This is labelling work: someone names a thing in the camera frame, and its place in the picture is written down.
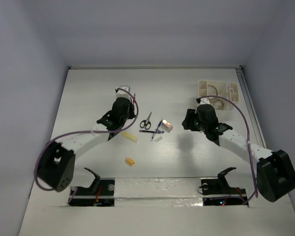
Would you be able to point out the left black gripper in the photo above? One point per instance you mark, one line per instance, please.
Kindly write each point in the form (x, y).
(132, 108)

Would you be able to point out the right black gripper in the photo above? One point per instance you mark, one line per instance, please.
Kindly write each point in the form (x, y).
(188, 122)

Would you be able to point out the black handled scissors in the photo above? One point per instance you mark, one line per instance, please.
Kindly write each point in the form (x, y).
(146, 124)

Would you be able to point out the blue gel pen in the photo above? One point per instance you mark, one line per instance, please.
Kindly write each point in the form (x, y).
(158, 128)

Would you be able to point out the clear tape roll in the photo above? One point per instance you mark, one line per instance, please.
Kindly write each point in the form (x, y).
(217, 103)

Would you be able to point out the white perforated organizer basket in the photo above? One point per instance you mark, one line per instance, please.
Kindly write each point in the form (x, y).
(226, 90)

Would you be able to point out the red gel pen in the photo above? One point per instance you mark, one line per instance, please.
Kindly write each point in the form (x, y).
(134, 99)

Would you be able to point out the beige masking tape roll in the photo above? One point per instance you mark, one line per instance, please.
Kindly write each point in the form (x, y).
(212, 90)

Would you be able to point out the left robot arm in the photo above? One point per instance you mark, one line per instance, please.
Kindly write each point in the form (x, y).
(55, 165)

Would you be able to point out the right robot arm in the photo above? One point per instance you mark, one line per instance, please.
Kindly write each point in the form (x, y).
(272, 171)

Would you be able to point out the pink mini stapler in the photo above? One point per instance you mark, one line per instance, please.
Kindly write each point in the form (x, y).
(166, 126)

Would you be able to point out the yellow highlighter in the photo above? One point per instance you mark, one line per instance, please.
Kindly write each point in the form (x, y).
(130, 137)

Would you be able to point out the orange highlighter cap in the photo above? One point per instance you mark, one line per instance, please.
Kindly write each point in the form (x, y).
(129, 161)

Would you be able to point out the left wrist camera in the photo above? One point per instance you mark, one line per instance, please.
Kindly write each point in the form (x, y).
(123, 91)

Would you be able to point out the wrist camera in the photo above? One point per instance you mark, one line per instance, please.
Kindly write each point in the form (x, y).
(123, 91)
(203, 101)

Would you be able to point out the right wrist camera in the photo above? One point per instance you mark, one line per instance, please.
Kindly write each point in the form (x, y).
(203, 101)

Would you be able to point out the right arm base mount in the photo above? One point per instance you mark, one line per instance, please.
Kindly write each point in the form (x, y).
(217, 192)

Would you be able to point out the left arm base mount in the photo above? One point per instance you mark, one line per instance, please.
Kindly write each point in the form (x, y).
(99, 194)

